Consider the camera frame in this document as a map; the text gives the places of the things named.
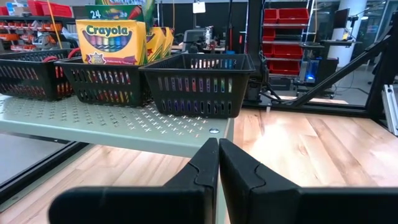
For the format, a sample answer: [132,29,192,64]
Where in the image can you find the hanging yellow cable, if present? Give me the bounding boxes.
[46,0,63,50]

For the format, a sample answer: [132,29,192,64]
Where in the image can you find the black slotted plastic basket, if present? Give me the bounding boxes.
[0,48,77,102]
[138,52,256,119]
[53,57,154,108]

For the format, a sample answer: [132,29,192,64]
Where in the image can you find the red bin shelving rack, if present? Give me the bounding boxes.
[262,7,311,76]

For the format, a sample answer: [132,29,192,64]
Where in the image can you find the green perforated metal shelf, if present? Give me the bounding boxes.
[0,94,236,159]

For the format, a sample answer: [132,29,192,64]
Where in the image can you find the white round pillar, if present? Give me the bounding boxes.
[328,0,368,68]

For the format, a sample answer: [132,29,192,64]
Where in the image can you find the small dark monitor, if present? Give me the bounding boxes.
[334,7,351,29]

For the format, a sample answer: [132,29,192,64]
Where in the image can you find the red storage bin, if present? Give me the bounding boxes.
[27,0,74,18]

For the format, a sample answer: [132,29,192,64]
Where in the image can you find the grey machine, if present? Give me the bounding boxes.
[182,29,208,54]

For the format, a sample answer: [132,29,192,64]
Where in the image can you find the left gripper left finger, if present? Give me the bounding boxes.
[48,138,220,224]

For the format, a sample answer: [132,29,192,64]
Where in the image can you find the dark storage rack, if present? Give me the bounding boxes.
[0,14,77,54]

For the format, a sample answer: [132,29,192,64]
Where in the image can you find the silver metal bracket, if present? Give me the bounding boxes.
[381,83,398,137]

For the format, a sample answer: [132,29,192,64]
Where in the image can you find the black computer tower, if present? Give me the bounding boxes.
[298,57,340,86]

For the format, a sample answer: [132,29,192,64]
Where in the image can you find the yellow green crayon box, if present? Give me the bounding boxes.
[75,19,149,66]
[85,0,155,32]
[162,27,175,58]
[145,26,167,63]

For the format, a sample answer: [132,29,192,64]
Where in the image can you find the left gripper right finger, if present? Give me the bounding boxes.
[219,138,398,224]

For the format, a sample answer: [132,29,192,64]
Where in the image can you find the white hanging tag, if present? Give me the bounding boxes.
[192,1,206,14]

